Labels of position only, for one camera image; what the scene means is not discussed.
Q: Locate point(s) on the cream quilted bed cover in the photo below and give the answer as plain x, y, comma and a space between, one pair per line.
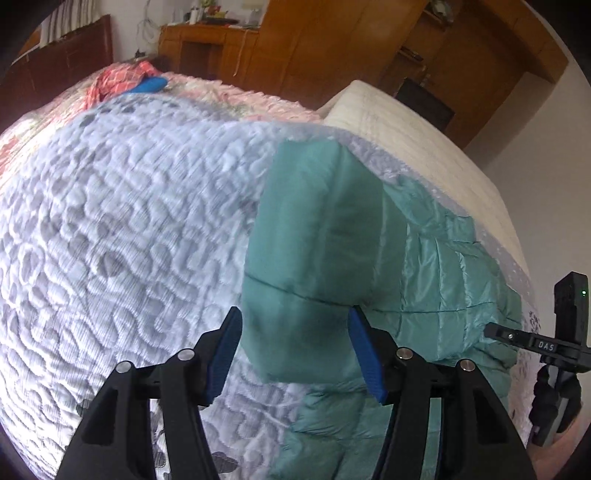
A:
415, 138

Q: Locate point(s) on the person's right forearm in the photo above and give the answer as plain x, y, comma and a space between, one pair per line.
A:
568, 457

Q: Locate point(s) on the dark screen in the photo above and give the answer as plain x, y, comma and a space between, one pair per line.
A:
427, 104

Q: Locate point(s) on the red checked cloth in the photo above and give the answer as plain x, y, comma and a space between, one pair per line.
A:
117, 78

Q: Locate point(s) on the striped curtain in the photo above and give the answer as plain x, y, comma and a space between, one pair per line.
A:
69, 18

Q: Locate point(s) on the pink floral quilt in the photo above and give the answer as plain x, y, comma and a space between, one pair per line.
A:
240, 99

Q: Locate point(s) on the blue cloth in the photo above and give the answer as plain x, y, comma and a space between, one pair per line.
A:
147, 85

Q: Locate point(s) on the grey white quilted blanket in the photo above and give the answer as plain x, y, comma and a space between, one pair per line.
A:
115, 207

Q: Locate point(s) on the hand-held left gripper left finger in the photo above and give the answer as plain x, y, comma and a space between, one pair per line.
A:
226, 341

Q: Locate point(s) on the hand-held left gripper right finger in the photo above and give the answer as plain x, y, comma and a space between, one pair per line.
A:
364, 341

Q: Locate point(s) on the wooden wardrobe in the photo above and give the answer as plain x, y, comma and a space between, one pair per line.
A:
323, 46

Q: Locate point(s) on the green puffer jacket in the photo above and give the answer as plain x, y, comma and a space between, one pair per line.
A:
314, 230

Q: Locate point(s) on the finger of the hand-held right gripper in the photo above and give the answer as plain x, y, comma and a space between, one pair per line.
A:
507, 335

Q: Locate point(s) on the wooden desk cabinet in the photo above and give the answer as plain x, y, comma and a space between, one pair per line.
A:
198, 46

